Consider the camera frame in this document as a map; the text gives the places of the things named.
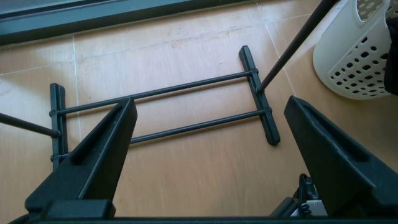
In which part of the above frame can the window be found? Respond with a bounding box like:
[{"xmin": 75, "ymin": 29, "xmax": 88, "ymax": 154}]
[{"xmin": 0, "ymin": 0, "xmax": 249, "ymax": 46}]

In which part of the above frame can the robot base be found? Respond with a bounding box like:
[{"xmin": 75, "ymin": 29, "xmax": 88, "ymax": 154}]
[{"xmin": 269, "ymin": 172, "xmax": 329, "ymax": 218}]

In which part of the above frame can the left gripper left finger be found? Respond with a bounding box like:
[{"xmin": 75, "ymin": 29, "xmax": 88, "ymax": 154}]
[{"xmin": 24, "ymin": 97, "xmax": 138, "ymax": 218}]

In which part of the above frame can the white laundry basket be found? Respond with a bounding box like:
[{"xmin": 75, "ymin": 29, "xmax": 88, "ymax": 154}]
[{"xmin": 312, "ymin": 0, "xmax": 398, "ymax": 100}]

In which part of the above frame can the black clothes rack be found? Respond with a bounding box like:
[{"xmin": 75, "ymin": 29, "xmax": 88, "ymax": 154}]
[{"xmin": 0, "ymin": 0, "xmax": 340, "ymax": 170}]

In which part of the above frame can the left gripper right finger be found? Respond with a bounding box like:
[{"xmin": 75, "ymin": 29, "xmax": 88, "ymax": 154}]
[{"xmin": 284, "ymin": 95, "xmax": 398, "ymax": 218}]

